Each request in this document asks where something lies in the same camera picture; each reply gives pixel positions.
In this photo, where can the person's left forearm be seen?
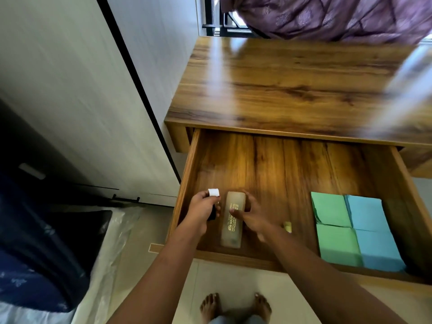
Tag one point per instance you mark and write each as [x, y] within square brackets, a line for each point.
[155, 283]

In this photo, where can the light blue sticky note pad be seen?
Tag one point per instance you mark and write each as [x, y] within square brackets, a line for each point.
[379, 251]
[368, 214]

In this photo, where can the person's right hand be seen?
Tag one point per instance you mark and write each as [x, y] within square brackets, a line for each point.
[256, 219]

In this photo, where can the wooden desk drawer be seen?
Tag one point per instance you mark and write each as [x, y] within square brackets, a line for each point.
[287, 172]
[418, 161]

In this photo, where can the white tape roll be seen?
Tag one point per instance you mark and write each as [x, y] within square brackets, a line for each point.
[213, 192]

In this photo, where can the blue glue stick yellow cap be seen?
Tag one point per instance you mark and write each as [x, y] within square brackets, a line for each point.
[287, 227]

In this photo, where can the clear yellowish bottle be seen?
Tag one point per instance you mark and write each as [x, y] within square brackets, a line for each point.
[233, 232]

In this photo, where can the purple patterned curtain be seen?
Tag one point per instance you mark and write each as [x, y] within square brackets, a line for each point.
[337, 16]

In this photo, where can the black tape roll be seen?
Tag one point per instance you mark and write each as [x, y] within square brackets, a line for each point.
[212, 214]

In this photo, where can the black baseboard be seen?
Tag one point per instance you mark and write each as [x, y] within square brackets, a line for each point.
[135, 84]

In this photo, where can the black chair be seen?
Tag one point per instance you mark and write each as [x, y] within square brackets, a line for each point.
[87, 229]

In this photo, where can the blue patterned cloth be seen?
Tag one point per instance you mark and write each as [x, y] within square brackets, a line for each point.
[27, 283]

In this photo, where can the green sticky note pad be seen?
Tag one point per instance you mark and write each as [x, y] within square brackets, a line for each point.
[330, 209]
[339, 246]

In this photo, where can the person's right forearm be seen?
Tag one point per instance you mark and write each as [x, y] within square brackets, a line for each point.
[330, 286]

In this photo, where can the black window frame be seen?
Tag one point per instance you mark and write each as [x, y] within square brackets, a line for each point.
[211, 16]

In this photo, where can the person's left hand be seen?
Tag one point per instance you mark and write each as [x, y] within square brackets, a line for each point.
[197, 215]

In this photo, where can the person's grey trousers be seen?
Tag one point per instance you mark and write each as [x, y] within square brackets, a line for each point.
[236, 321]

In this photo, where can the person's right foot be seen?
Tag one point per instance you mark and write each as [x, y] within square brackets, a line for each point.
[263, 308]

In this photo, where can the white wood grain wardrobe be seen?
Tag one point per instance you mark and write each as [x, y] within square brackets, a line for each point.
[67, 80]

